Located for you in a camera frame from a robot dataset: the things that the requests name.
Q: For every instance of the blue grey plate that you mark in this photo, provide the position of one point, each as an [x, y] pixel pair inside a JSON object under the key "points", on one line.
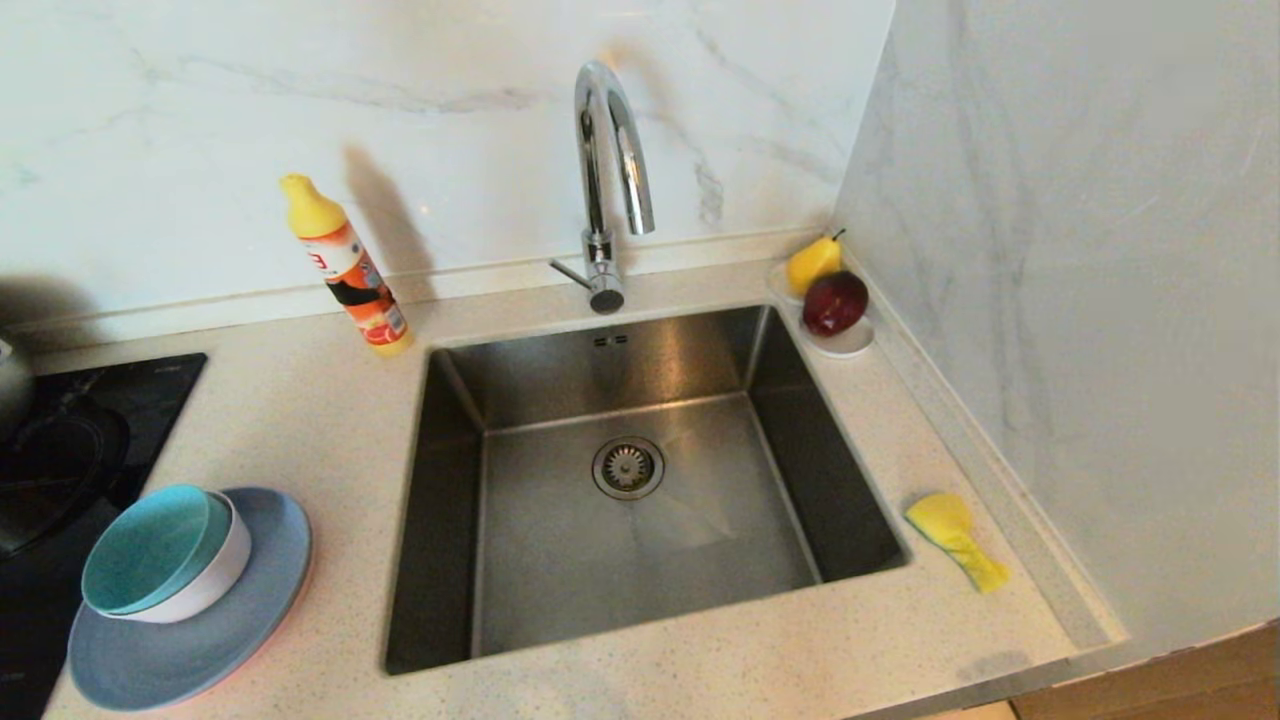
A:
{"points": [[250, 620]]}

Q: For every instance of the yellow pear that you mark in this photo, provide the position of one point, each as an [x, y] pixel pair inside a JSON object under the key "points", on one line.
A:
{"points": [[812, 262]]}

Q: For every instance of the pale pink bowl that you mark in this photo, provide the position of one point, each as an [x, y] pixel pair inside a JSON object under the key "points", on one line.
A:
{"points": [[215, 580]]}

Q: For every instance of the dark red apple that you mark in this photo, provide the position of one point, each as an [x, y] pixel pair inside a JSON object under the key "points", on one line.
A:
{"points": [[836, 302]]}

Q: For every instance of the chrome gooseneck faucet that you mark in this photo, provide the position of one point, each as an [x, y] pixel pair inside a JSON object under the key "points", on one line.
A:
{"points": [[598, 150]]}

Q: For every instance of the teal bowl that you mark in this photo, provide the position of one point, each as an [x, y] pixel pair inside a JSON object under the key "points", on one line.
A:
{"points": [[150, 550]]}

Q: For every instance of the round metal drain strainer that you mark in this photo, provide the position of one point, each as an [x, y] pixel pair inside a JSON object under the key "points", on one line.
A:
{"points": [[627, 467]]}

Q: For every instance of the yellow green sponge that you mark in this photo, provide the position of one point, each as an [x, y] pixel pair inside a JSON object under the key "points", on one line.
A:
{"points": [[950, 525]]}

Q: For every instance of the orange dish soap bottle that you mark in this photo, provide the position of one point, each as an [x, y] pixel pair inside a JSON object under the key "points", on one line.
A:
{"points": [[352, 272]]}

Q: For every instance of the small white dish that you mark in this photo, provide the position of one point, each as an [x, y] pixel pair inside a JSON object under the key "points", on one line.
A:
{"points": [[848, 345]]}

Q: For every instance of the black induction cooktop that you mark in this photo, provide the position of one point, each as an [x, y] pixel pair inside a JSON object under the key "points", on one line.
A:
{"points": [[150, 380]]}

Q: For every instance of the stainless steel sink basin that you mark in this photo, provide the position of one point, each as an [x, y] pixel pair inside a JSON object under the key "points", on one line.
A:
{"points": [[560, 580]]}

